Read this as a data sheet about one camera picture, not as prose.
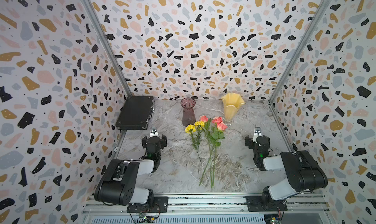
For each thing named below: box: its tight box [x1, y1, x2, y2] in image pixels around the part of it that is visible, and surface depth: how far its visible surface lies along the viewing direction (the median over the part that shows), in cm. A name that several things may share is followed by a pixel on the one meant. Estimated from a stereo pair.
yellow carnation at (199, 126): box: [193, 121, 206, 154], surface depth 104 cm
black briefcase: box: [115, 95, 155, 131], surface depth 111 cm
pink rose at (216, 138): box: [208, 116, 225, 190], surface depth 97 cm
